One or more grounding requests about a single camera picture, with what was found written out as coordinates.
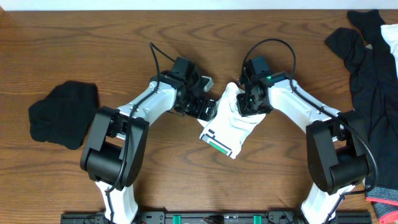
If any white t-shirt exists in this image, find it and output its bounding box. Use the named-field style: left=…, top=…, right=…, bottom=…
left=198, top=82, right=266, bottom=159

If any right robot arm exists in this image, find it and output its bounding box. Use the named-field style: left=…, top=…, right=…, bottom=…
left=237, top=56, right=375, bottom=223

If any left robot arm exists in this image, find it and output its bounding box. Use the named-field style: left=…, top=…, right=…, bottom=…
left=80, top=57, right=216, bottom=223

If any dark navy garment pile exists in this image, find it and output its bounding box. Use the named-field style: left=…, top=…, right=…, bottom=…
left=325, top=10, right=397, bottom=190

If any folded black garment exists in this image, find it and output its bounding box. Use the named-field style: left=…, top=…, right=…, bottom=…
left=28, top=81, right=99, bottom=150

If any white garment under pile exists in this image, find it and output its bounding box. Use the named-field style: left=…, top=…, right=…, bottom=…
left=381, top=24, right=397, bottom=76

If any pink trimmed knit item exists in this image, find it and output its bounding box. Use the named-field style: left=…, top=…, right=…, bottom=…
left=366, top=187, right=397, bottom=224

